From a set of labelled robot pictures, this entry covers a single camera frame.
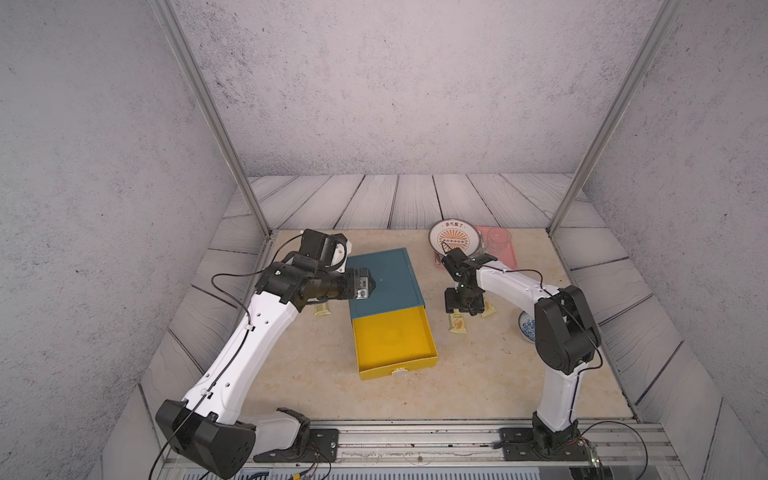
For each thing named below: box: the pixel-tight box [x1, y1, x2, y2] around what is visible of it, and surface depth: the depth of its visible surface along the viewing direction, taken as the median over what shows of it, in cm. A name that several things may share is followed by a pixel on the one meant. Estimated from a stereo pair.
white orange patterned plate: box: [429, 218, 481, 257], surface depth 121 cm
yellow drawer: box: [352, 306, 438, 381], surface depth 78 cm
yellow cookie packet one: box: [314, 303, 331, 317], surface depth 98 cm
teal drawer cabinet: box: [348, 248, 425, 320], surface depth 81 cm
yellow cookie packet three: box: [449, 309, 467, 334], surface depth 95 cm
